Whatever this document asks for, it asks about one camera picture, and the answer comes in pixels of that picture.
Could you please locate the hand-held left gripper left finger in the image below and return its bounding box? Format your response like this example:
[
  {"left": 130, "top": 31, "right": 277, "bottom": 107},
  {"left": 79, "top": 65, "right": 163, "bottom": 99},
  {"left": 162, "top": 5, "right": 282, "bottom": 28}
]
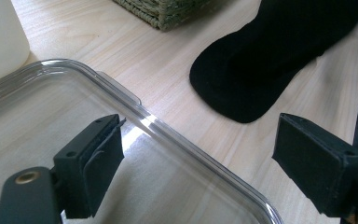
[{"left": 52, "top": 113, "right": 128, "bottom": 219}]

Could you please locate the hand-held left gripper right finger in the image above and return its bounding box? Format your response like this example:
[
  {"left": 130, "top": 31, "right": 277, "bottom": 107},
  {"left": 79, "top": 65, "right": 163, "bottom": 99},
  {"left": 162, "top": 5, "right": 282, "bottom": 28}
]
[{"left": 271, "top": 112, "right": 358, "bottom": 218}]

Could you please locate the clear plastic lid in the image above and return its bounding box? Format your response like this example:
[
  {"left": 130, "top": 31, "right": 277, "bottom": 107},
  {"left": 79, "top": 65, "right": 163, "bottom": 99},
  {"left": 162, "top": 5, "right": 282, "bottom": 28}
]
[{"left": 0, "top": 58, "right": 285, "bottom": 224}]

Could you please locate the black sock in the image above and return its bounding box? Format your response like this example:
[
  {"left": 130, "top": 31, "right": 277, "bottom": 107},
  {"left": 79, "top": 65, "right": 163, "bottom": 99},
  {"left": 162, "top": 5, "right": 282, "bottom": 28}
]
[{"left": 188, "top": 0, "right": 358, "bottom": 124}]

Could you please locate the white compartment storage box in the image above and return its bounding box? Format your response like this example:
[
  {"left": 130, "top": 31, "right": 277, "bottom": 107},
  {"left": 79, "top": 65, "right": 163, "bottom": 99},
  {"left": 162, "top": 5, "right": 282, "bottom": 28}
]
[{"left": 0, "top": 0, "right": 32, "bottom": 89}]

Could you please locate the green woven basket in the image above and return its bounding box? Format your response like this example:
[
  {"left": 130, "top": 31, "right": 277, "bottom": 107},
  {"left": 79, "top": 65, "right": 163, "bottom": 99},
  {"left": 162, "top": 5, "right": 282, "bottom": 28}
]
[{"left": 111, "top": 0, "right": 213, "bottom": 32}]

